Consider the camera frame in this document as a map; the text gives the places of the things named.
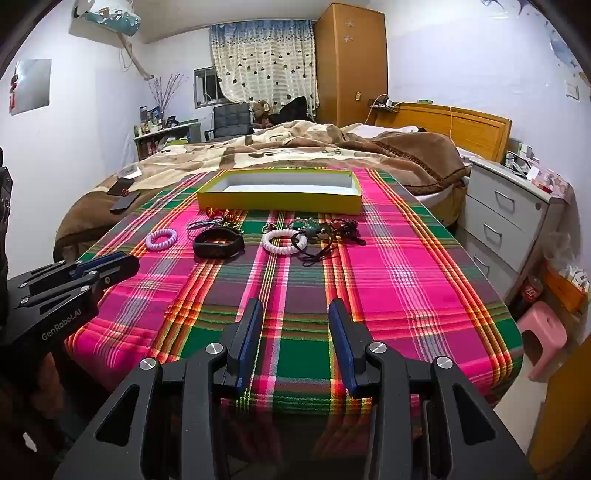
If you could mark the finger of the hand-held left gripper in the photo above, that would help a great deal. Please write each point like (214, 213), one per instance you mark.
(115, 272)
(99, 264)

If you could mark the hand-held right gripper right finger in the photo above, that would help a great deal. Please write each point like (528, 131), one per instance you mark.
(340, 341)

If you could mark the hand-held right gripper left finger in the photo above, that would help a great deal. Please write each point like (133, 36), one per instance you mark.
(251, 341)

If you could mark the black wristband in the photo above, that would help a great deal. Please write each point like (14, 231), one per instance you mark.
(205, 251)

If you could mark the gold charm pendant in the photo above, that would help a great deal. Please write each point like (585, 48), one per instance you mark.
(234, 220)

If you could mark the yellow cardboard box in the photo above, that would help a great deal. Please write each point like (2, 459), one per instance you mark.
(277, 203)

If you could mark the black phone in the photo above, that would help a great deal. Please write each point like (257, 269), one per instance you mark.
(125, 201)

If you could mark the dark wallet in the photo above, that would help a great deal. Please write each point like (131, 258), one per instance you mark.
(119, 186)

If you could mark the plaid tablecloth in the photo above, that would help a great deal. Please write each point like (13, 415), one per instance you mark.
(415, 286)

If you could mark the white card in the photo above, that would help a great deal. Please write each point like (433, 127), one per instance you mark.
(129, 171)

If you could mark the group of desk bottles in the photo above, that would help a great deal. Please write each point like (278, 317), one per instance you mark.
(151, 121)

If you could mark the white desk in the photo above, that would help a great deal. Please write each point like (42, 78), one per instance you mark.
(175, 131)

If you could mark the white mattress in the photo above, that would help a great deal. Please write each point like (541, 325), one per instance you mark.
(438, 207)

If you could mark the dried branches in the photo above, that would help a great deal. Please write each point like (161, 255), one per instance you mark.
(166, 92)

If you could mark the black office chair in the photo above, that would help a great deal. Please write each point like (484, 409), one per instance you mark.
(231, 120)

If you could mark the brown patterned blanket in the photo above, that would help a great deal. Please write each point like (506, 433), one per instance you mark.
(277, 147)

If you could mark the cola bottle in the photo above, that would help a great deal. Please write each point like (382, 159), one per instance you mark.
(531, 293)

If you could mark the pink plastic stool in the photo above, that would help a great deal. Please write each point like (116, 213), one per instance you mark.
(545, 332)

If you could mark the window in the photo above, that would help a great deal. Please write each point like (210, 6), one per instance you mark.
(205, 87)

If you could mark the air conditioner pipe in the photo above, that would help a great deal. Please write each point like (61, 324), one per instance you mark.
(136, 57)

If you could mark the white drawer nightstand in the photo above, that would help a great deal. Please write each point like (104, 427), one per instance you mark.
(503, 207)

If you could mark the brown teddy bear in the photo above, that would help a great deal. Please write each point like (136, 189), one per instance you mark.
(262, 113)

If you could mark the orange box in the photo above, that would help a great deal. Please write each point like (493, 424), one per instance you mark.
(563, 288)

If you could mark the wooden panel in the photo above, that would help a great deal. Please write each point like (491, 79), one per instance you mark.
(563, 415)

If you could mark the black bag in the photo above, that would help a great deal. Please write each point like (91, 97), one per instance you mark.
(295, 110)

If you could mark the power strip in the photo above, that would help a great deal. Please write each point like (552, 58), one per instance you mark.
(385, 104)

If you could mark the covered air conditioner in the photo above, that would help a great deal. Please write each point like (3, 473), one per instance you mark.
(108, 18)

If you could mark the wooden headboard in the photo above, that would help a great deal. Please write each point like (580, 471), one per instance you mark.
(471, 127)

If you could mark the dotted window curtain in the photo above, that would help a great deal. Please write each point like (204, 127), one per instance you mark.
(263, 60)

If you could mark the clutter on nightstand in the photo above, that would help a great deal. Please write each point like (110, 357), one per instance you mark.
(535, 168)

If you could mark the wooden wardrobe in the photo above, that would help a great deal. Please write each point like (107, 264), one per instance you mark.
(351, 64)

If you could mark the silver wall poster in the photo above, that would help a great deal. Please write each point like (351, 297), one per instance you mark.
(32, 87)

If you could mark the wall light switch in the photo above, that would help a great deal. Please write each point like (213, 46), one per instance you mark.
(573, 90)

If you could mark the wall stickers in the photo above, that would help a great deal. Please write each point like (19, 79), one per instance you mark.
(565, 55)

